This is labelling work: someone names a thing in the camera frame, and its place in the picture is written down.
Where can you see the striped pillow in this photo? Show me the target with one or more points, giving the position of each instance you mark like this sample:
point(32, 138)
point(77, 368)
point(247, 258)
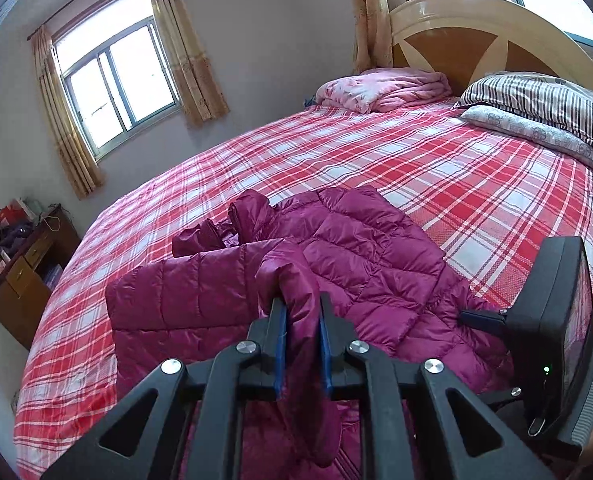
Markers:
point(551, 100)

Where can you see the headboard side beige curtain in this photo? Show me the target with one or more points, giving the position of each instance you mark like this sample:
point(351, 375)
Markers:
point(373, 35)

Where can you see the cream wooden headboard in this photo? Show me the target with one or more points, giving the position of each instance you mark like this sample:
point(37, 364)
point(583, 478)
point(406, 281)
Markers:
point(469, 39)

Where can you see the left beige curtain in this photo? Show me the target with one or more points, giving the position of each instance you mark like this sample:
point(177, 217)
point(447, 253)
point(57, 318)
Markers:
point(75, 156)

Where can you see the aluminium sliding window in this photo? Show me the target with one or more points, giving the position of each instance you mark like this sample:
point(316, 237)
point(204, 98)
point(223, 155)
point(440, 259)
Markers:
point(115, 73)

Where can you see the red plaid bed sheet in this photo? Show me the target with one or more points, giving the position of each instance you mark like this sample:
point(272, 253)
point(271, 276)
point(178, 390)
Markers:
point(486, 199)

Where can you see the pink folded quilt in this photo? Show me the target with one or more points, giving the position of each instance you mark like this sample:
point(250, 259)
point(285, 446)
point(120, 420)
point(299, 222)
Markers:
point(382, 90)

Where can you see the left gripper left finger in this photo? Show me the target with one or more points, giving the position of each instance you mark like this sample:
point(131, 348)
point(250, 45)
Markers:
point(185, 420)

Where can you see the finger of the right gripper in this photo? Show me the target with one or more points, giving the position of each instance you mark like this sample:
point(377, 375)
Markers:
point(489, 322)

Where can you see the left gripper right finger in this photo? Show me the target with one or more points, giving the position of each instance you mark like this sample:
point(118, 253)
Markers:
point(417, 421)

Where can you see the grey patterned pillow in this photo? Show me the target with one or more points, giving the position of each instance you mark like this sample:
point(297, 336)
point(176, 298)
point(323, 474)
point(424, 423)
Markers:
point(547, 136)

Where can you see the right beige curtain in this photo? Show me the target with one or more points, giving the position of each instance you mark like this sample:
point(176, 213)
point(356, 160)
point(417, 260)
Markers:
point(199, 94)

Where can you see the magenta puffer jacket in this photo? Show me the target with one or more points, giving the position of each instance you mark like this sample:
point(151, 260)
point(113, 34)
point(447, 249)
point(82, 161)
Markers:
point(382, 273)

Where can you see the clutter pile on desk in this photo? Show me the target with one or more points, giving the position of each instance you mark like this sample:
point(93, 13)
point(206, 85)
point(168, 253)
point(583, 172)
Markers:
point(19, 221)

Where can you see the brown wooden desk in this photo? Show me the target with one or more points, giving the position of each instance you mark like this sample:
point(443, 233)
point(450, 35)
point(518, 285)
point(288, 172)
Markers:
point(24, 291)

